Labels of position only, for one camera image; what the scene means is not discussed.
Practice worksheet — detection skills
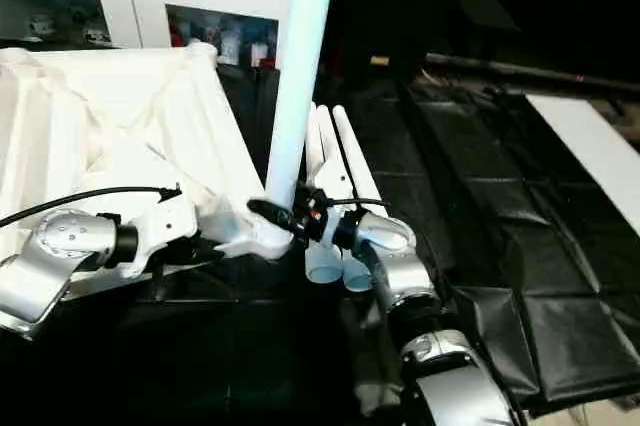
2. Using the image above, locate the white plastic table top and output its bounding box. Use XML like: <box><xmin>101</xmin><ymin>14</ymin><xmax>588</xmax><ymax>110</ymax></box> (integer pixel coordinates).
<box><xmin>0</xmin><ymin>41</ymin><xmax>296</xmax><ymax>302</ymax></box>

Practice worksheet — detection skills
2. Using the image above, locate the white plastic table leg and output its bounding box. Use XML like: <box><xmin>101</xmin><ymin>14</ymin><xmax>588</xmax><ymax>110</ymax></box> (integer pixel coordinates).
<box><xmin>318</xmin><ymin>106</ymin><xmax>373</xmax><ymax>292</ymax></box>
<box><xmin>332</xmin><ymin>104</ymin><xmax>386</xmax><ymax>215</ymax></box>
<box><xmin>305</xmin><ymin>103</ymin><xmax>346</xmax><ymax>285</ymax></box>
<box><xmin>262</xmin><ymin>0</ymin><xmax>341</xmax><ymax>247</ymax></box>

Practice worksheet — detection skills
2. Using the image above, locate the black work mat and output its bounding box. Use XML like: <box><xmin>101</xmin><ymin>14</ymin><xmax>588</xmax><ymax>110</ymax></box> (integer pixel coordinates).
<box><xmin>0</xmin><ymin>41</ymin><xmax>640</xmax><ymax>426</ymax></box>

